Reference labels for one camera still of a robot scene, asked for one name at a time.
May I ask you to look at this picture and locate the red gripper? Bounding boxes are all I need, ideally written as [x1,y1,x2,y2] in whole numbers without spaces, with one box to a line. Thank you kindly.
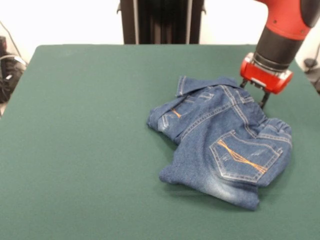
[239,52,294,110]

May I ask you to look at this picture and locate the blue denim jeans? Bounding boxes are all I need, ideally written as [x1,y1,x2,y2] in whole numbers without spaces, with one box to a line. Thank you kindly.
[145,75,293,212]

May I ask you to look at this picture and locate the black floor equipment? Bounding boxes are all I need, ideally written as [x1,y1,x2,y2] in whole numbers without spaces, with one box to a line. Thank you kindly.
[303,57,320,95]

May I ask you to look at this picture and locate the dark green table cloth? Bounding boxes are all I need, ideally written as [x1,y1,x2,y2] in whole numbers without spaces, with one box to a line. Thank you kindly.
[0,44,320,240]

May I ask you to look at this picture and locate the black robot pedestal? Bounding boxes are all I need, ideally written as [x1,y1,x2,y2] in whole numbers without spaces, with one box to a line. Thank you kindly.
[116,0,207,45]

